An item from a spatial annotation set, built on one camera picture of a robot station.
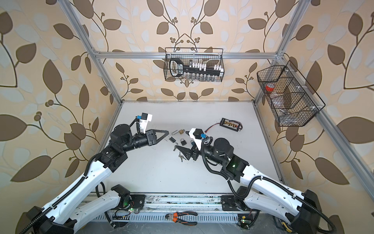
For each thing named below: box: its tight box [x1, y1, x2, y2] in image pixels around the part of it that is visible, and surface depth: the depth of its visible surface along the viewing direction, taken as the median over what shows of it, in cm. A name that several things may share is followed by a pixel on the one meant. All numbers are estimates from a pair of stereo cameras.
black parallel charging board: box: [219, 117, 240, 133], surface depth 107 cm
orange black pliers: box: [165, 210, 198, 226], surface depth 71 cm
